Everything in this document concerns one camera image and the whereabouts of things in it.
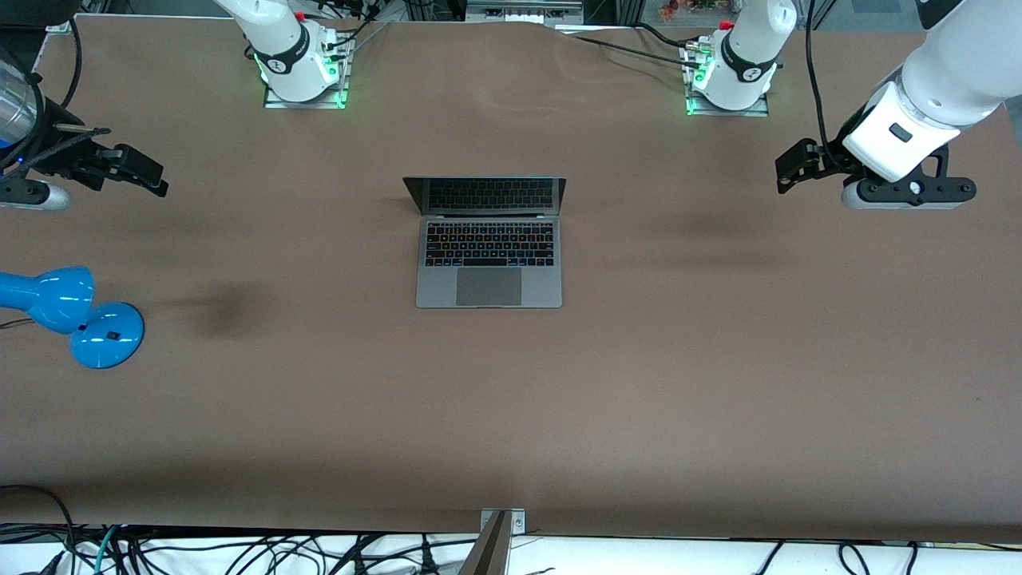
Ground grey laptop with black keyboard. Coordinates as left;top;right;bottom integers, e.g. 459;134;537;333
402;176;568;310

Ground blue desk lamp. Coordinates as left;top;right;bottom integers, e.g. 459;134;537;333
0;266;146;371

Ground orange background items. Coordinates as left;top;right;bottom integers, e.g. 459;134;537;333
659;0;719;22

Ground white sheet below table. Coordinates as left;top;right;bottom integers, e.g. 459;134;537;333
0;523;1022;575

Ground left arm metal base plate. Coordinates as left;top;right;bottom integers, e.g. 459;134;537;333
683;44;771;118

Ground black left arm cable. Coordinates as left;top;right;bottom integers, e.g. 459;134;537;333
803;0;841;166

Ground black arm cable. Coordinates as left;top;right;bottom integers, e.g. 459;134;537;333
803;0;841;166
0;16;84;173

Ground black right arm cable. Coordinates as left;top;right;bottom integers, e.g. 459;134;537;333
0;16;84;173

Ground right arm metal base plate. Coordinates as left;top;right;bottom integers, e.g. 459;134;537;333
263;32;352;110

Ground black cable on table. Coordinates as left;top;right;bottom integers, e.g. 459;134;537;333
559;29;697;66

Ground black base connector cable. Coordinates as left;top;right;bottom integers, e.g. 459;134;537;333
323;0;394;50

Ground aluminium frame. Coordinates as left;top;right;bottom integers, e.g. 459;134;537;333
465;0;585;25

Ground black looped floor cable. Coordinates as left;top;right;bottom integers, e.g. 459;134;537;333
0;484;78;575

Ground teal cable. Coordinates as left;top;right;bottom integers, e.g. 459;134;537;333
93;525;122;575

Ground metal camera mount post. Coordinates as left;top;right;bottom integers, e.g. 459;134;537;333
459;508;528;575

